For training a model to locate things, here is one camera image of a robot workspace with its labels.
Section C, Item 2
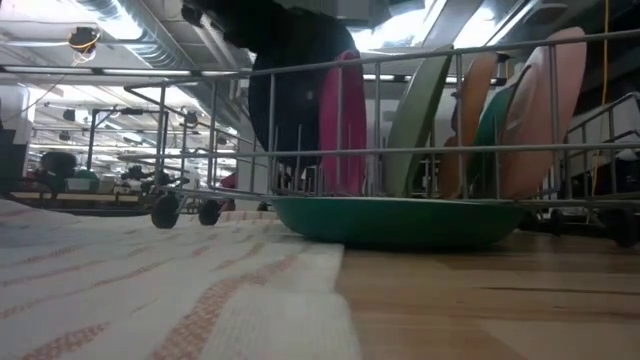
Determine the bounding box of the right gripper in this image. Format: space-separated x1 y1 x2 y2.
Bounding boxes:
180 0 361 69

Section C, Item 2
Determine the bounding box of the magenta plate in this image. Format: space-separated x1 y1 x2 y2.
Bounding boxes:
318 48 369 197

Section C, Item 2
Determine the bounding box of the sage green plate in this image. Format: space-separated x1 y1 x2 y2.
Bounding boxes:
384 44 455 199

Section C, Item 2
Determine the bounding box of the brown divided plate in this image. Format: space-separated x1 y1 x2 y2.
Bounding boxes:
439 52 500 200

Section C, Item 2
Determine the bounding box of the dark green plain plate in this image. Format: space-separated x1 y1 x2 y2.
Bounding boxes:
271 195 526 247

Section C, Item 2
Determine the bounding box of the pale pink plate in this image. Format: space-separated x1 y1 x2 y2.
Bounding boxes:
499 26 589 201

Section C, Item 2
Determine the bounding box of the white striped dish towel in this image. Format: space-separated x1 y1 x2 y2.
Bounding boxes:
0 198 362 360

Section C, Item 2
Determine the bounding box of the grey wire dish rack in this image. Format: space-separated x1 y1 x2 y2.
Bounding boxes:
122 27 640 249

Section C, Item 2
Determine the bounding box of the black metal stand frame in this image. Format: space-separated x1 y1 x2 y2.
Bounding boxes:
85 106 172 174

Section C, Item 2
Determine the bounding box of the yellow cable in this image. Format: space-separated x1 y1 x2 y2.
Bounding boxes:
591 0 612 194

